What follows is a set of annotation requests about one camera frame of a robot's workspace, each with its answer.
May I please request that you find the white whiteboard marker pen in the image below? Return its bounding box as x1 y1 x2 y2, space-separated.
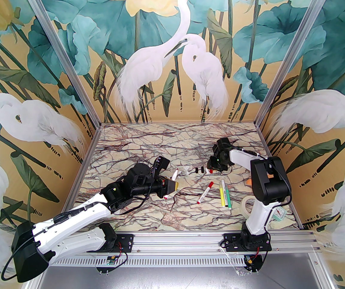
164 168 179 200

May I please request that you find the white marker pen red end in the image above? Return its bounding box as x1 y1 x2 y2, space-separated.
197 182 214 204

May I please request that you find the green highlighter pen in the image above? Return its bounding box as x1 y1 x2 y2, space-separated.
222 179 232 209

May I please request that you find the orange round sponge ball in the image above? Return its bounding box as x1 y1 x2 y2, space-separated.
246 173 273 186

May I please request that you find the white masking tape roll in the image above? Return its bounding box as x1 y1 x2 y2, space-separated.
240 196 257 220

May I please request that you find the small white teal box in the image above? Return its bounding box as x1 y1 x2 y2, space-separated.
272 207 288 222

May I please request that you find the grey metal panel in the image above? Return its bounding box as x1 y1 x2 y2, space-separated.
25 265 332 289

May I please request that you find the clear plastic bag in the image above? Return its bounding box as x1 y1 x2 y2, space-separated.
234 265 252 279

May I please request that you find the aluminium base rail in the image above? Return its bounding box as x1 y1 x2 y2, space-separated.
45 233 322 253

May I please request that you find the white perforated cable tray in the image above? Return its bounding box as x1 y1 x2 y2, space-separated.
40 253 284 267

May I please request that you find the aluminium corner post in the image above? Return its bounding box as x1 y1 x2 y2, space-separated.
20 0 103 126
255 0 337 127

